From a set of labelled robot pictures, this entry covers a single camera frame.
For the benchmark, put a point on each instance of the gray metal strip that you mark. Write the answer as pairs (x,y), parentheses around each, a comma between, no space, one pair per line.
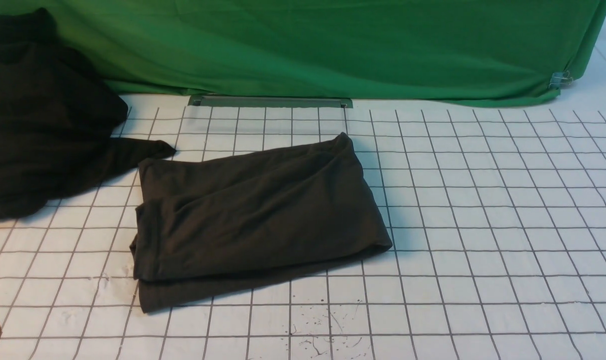
(280,102)

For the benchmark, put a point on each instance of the gray long-sleeved shirt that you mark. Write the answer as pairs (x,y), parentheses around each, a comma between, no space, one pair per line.
(231,224)

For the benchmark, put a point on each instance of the black cloth pile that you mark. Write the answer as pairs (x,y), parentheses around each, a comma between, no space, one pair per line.
(57,117)

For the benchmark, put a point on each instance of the green backdrop cloth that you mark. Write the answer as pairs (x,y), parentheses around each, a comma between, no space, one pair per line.
(477,53)

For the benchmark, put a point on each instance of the silver binder clip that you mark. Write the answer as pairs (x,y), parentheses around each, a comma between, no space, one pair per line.
(560,79)

